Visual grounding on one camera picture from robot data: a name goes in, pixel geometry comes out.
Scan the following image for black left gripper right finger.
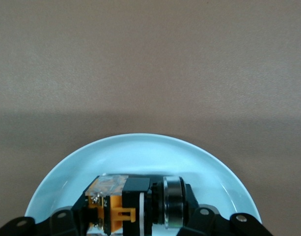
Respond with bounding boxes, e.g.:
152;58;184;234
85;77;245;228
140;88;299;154
179;183;275;236

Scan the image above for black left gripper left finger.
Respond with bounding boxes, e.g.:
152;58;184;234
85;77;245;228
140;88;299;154
0;175;102;236

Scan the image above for black orange battery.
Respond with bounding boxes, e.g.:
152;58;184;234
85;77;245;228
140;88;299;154
84;174;188;236

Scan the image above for light blue round plate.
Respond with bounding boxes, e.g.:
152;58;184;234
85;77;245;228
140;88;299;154
24;133;263;236

